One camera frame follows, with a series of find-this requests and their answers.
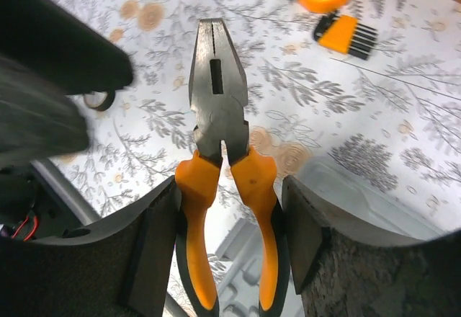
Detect aluminium mounting rail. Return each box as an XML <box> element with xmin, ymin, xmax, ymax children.
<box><xmin>32</xmin><ymin>159</ymin><xmax>188</xmax><ymax>316</ymax></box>

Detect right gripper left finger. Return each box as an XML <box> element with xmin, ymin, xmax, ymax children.
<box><xmin>1</xmin><ymin>178</ymin><xmax>179</xmax><ymax>316</ymax></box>

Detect orange hex key set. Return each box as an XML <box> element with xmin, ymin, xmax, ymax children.
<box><xmin>313</xmin><ymin>11</ymin><xmax>378</xmax><ymax>61</ymax></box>

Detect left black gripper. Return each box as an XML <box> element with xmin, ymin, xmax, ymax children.
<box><xmin>1</xmin><ymin>0</ymin><xmax>134</xmax><ymax>168</ymax></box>

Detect grey plastic tool case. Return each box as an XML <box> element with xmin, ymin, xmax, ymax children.
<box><xmin>212</xmin><ymin>156</ymin><xmax>447</xmax><ymax>317</ymax></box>

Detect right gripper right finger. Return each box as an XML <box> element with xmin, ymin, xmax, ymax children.
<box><xmin>282</xmin><ymin>176</ymin><xmax>460</xmax><ymax>316</ymax></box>

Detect orange handled pliers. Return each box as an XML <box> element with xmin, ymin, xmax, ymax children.
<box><xmin>175</xmin><ymin>18</ymin><xmax>290</xmax><ymax>316</ymax></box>

